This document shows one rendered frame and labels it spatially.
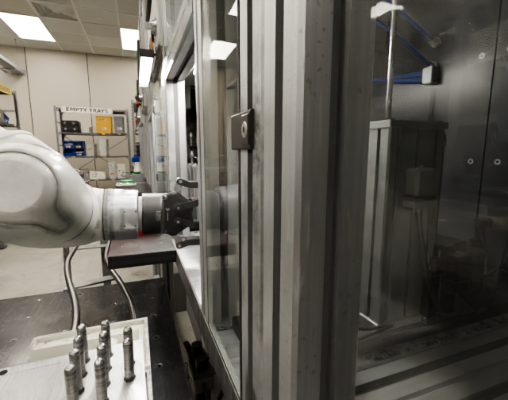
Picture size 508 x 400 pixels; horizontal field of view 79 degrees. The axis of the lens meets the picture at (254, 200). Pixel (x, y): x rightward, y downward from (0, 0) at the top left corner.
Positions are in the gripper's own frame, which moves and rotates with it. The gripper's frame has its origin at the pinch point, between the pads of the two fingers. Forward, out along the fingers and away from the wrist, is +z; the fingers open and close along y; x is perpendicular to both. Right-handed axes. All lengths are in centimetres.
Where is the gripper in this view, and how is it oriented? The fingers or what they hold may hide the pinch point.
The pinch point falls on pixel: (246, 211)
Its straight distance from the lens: 63.0
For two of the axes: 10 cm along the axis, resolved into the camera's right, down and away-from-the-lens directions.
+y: 0.5, -9.9, -1.4
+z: 9.3, -0.1, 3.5
